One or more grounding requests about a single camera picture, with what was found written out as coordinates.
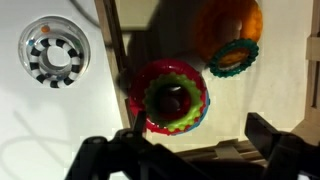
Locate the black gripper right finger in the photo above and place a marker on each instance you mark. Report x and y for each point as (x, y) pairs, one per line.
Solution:
(264, 137)

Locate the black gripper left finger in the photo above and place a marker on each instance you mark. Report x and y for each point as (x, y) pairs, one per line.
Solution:
(140, 122)

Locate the wooden slatted tray box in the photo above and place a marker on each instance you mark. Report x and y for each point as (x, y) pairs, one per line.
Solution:
(308, 130)

